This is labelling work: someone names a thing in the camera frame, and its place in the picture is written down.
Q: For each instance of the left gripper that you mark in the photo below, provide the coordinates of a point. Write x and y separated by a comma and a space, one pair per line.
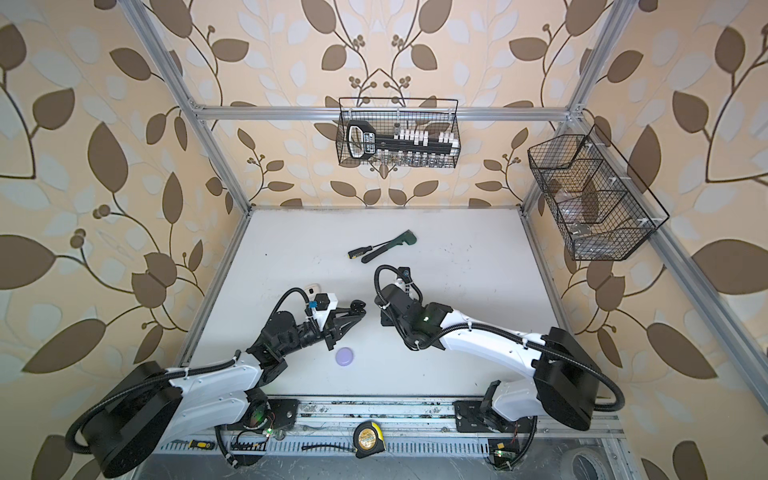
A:
331, 330

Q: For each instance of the green pipe wrench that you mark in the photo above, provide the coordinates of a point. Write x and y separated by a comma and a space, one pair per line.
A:
406, 238

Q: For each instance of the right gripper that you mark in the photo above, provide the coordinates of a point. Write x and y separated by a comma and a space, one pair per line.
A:
385, 321

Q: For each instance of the cream earbud charging case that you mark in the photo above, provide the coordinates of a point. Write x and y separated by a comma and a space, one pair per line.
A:
313, 289

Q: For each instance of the black yellow screwdriver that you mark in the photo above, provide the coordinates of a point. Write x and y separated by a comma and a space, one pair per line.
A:
366, 249

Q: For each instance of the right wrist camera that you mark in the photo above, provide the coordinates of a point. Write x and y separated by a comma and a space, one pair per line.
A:
404, 273

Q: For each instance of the purple round charging case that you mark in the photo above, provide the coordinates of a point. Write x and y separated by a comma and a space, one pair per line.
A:
344, 356

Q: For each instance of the small yellow-handled screwdriver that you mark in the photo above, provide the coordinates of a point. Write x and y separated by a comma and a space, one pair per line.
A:
202, 445

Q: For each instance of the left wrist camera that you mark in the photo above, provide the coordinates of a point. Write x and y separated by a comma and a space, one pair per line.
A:
322, 307

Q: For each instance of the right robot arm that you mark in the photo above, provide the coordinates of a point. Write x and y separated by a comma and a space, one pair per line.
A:
557, 377

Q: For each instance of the wire basket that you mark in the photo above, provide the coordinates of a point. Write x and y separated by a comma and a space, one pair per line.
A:
433, 114
602, 207

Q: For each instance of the right wire basket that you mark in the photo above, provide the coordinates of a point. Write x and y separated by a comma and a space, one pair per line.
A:
602, 207

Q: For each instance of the grey tape roll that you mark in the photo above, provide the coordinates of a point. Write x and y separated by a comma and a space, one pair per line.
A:
584, 464

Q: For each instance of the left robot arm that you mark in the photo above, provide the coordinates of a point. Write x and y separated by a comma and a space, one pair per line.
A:
153, 406

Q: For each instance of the back wire basket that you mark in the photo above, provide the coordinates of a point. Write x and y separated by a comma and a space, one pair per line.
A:
433, 114

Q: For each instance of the black socket tool set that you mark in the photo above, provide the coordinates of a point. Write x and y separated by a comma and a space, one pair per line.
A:
365, 142

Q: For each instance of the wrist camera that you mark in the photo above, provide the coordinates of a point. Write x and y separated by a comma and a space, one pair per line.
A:
322, 307
404, 273

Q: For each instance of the yellow black tape measure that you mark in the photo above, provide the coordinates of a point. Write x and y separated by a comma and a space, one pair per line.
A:
368, 440

